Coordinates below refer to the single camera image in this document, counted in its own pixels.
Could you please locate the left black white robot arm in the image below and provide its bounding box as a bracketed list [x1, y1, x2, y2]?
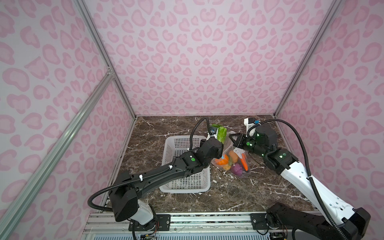
[109, 138, 224, 226]

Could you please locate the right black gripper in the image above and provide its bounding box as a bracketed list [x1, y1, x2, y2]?
[227, 132, 268, 158]

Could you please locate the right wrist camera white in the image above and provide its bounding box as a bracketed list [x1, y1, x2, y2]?
[244, 118, 260, 137]

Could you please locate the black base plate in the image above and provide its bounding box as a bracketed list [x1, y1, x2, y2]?
[129, 214, 171, 232]
[250, 213, 282, 231]

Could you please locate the small orange fruit toy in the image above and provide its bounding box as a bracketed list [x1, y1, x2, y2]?
[228, 150, 239, 164]

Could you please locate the orange tomato toy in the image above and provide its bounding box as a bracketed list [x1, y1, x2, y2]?
[214, 155, 233, 171]

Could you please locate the right black corrugated cable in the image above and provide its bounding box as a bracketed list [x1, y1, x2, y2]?
[247, 118, 349, 240]

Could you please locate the left black corrugated cable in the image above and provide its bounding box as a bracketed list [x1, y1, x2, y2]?
[87, 116, 212, 212]

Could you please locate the black corrugated cable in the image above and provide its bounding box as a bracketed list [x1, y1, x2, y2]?
[247, 118, 349, 240]
[87, 116, 212, 212]

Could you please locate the purple onion toy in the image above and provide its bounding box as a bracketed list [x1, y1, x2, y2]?
[230, 163, 245, 177]

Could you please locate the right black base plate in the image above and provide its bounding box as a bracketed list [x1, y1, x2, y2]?
[250, 213, 282, 231]

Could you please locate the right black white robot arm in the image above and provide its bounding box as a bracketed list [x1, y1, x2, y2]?
[229, 122, 371, 240]

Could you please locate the green lettuce toy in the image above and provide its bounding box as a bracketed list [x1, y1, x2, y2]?
[212, 124, 227, 144]

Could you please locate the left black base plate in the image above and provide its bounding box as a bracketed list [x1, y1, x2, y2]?
[129, 214, 171, 232]

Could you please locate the white perforated plastic basket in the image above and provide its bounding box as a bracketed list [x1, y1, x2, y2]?
[158, 134, 211, 194]

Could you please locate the clear zip top bag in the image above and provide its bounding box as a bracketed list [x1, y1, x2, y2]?
[211, 131, 251, 178]

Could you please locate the aluminium front rail frame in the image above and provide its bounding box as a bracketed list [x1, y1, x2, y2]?
[79, 211, 346, 240]

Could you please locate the orange carrot toy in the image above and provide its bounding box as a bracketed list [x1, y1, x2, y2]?
[241, 153, 249, 172]

